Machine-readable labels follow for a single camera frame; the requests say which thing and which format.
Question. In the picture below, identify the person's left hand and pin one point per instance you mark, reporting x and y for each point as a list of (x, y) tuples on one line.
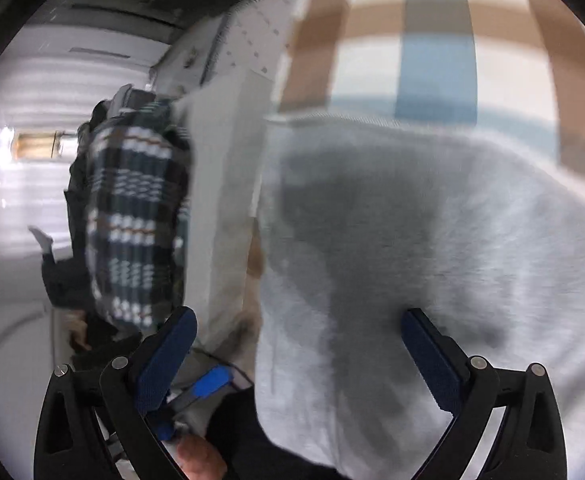
[(202, 462)]

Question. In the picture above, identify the white curtain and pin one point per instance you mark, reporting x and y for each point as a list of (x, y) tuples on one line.
[(37, 100)]

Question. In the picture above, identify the white dotted mat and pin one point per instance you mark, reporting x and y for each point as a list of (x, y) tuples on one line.
[(257, 25)]

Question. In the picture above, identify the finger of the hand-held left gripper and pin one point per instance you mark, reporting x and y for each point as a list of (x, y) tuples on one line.
[(212, 381), (166, 431)]

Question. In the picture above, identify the checkered blanket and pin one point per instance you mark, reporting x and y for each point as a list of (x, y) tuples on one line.
[(422, 35)]

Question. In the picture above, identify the grey hoodie with red print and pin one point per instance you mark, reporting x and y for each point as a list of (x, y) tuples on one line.
[(422, 240)]

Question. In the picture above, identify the person's left forearm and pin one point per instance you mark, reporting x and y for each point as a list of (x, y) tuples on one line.
[(245, 430)]

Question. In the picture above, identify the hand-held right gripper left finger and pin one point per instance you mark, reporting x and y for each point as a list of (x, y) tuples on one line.
[(167, 360)]

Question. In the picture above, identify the dark plaid shirt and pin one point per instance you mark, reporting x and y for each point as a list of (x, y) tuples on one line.
[(132, 210)]

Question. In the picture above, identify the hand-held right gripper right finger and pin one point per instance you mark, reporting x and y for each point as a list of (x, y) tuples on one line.
[(432, 360)]

